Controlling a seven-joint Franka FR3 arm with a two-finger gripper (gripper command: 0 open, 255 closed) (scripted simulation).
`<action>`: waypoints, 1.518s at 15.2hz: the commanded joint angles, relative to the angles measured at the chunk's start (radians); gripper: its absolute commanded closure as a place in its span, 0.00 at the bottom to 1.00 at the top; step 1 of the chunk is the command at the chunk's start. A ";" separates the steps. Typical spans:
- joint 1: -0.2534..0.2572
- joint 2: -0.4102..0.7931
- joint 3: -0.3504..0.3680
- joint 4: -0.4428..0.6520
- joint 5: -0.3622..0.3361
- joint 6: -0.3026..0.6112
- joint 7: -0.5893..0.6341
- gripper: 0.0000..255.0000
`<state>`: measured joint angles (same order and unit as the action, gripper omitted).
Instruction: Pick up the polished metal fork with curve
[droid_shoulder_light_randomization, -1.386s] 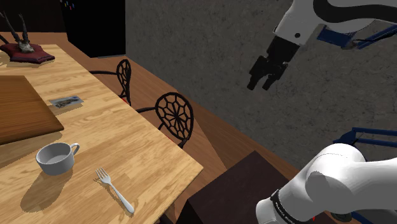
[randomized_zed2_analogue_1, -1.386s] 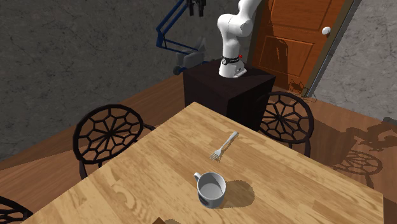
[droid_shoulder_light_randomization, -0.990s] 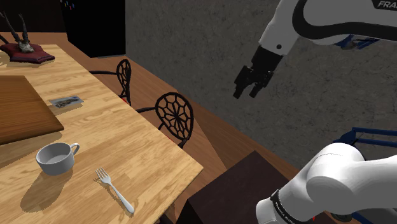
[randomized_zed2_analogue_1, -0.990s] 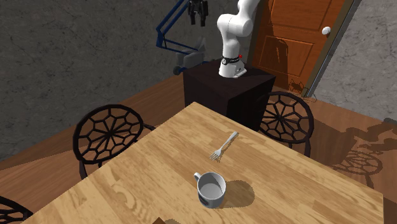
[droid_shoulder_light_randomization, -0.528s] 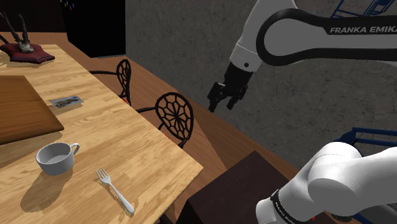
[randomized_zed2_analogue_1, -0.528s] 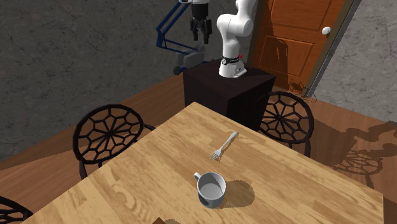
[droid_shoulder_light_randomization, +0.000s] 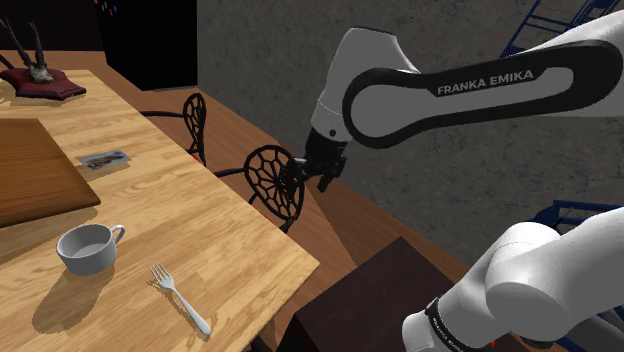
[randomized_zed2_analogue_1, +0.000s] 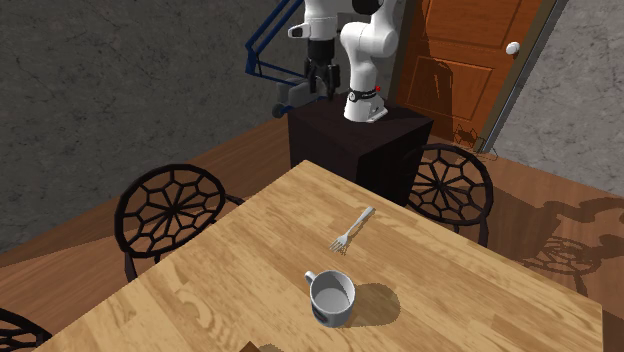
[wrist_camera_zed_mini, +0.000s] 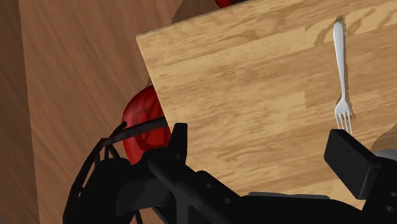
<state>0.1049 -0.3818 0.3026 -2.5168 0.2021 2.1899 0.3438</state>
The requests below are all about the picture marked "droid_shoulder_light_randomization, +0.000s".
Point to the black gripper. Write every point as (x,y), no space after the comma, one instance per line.
(322,155)

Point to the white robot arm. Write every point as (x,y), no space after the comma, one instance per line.
(526,278)

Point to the wooden table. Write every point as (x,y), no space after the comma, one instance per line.
(195,219)

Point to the white fork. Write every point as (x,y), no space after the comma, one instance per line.
(181,300)

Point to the small grey picture card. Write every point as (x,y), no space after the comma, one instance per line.
(104,159)

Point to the black cabinet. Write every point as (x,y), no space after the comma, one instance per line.
(146,44)

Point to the white cup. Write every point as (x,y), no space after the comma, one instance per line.
(88,249)

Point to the blue metal ladder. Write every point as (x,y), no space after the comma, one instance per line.
(536,22)

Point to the brown wooden board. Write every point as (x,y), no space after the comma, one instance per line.
(34,170)

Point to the antler figure on red base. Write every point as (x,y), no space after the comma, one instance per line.
(41,84)

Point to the blue metal frame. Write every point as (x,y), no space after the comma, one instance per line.
(560,214)

